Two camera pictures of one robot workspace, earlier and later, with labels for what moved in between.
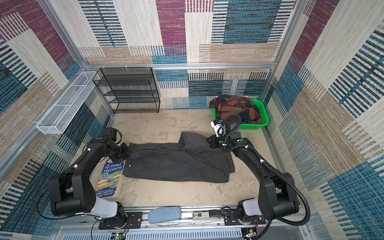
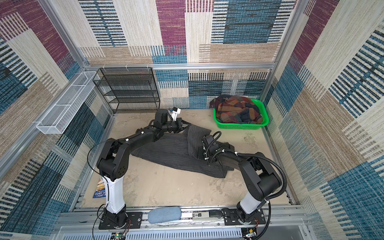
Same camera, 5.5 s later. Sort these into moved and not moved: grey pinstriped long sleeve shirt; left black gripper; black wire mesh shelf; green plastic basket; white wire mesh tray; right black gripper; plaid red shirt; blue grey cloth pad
Moved: grey pinstriped long sleeve shirt; right black gripper; left black gripper
Not moved: white wire mesh tray; blue grey cloth pad; black wire mesh shelf; green plastic basket; plaid red shirt
